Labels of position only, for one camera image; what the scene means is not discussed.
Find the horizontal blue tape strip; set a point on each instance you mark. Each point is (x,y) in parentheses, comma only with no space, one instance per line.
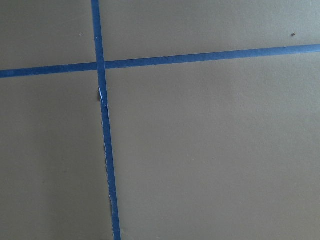
(161,60)

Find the vertical blue tape strip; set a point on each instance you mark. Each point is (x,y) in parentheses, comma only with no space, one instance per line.
(104,104)

